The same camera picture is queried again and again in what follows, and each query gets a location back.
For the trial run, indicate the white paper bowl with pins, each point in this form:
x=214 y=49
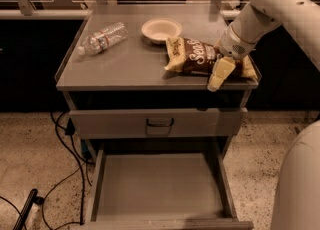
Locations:
x=158 y=30

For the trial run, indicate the open middle drawer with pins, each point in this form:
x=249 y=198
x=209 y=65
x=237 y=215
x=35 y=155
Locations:
x=161 y=186

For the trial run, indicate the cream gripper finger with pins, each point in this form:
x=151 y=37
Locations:
x=221 y=70

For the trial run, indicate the clear plastic water bottle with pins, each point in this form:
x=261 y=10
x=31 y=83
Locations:
x=101 y=40

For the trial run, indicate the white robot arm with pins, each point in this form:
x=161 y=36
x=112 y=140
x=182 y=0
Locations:
x=297 y=197

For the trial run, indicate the black power strip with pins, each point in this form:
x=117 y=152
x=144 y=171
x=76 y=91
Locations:
x=33 y=198

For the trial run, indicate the brown chip bag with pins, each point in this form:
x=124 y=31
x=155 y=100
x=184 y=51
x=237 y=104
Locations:
x=193 y=57

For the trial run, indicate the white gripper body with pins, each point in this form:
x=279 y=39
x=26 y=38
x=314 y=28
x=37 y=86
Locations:
x=232 y=46

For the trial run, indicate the white horizontal rail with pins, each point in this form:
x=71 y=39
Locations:
x=45 y=14

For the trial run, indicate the grey drawer cabinet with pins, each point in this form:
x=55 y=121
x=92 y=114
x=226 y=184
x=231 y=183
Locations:
x=131 y=74

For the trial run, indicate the closed top drawer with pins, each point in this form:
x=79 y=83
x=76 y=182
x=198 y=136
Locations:
x=156 y=123

